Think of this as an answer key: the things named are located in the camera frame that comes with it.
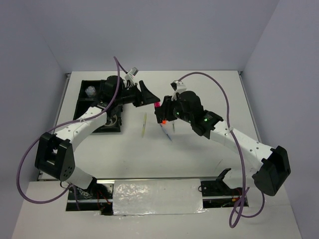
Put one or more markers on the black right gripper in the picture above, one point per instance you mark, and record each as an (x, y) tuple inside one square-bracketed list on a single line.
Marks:
[(164, 111)]

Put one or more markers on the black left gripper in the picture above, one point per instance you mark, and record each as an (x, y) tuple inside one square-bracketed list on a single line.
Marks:
[(146, 97)]

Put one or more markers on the large brown tape roll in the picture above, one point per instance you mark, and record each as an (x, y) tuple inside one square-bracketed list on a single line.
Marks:
[(111, 121)]

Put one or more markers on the clear jar of paper clips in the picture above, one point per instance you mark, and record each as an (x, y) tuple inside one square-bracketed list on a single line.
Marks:
[(90, 91)]

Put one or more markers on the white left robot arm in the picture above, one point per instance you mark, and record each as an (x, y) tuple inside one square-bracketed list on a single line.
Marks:
[(55, 152)]

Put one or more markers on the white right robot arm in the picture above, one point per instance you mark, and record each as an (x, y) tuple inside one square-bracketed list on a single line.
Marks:
[(271, 163)]

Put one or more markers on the blue thin pen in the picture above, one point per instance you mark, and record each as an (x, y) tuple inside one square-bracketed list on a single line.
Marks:
[(165, 132)]

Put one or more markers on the yellow thin pen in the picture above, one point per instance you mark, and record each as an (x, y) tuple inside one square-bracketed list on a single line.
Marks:
[(144, 125)]

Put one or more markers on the black four-compartment organizer tray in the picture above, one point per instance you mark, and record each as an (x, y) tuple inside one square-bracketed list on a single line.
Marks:
[(84, 102)]

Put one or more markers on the silver foil covered panel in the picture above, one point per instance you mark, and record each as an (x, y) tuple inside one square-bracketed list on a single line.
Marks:
[(157, 197)]

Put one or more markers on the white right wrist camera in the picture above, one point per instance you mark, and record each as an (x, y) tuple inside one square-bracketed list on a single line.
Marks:
[(178, 87)]

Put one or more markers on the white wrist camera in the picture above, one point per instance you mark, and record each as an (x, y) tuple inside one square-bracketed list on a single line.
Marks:
[(129, 76), (178, 87)]

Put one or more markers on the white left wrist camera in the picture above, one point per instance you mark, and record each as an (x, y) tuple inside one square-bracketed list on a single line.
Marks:
[(129, 76)]

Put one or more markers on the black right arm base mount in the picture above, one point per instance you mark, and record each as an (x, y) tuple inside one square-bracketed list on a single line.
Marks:
[(218, 188)]

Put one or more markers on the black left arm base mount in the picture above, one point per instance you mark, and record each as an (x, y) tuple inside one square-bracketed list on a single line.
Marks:
[(94, 190)]

